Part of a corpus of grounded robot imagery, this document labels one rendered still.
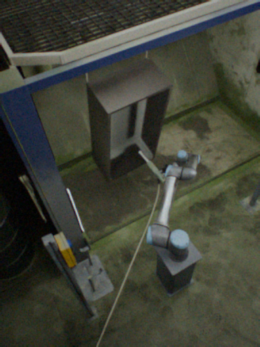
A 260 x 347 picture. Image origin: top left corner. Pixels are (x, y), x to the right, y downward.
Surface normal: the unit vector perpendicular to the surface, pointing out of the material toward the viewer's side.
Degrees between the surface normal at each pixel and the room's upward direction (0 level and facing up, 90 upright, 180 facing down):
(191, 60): 57
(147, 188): 0
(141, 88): 12
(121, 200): 0
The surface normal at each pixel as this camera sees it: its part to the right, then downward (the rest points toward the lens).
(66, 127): 0.38, 0.24
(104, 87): 0.06, -0.46
